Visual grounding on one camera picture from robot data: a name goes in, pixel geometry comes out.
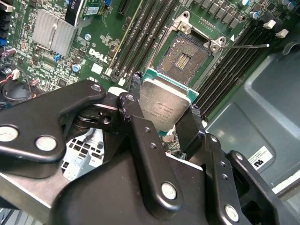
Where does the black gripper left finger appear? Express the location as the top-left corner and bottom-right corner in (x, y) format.
(0, 71), (184, 219)

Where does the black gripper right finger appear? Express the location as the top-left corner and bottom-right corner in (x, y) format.
(175, 105), (295, 225)

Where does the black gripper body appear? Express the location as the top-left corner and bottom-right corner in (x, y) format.
(52, 130), (220, 225)

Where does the silver square CPU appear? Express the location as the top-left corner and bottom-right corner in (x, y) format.
(138, 67), (200, 138)

